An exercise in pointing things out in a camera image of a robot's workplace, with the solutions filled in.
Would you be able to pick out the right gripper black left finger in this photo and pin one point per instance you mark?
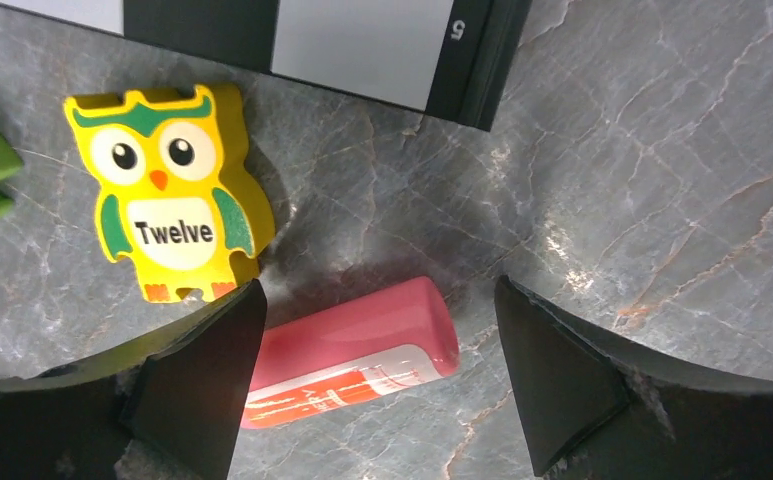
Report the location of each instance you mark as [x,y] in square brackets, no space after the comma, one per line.
[164,405]

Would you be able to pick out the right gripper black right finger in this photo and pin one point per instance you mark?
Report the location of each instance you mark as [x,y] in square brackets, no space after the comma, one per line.
[594,404]

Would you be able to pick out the pink spray bottle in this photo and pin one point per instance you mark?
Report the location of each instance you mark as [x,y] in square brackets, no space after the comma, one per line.
[378,344]

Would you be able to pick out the yellow owl card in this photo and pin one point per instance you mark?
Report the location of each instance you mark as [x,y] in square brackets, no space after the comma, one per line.
[175,197]

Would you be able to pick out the black white checkerboard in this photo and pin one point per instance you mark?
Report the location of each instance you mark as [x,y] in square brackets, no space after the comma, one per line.
[446,59]

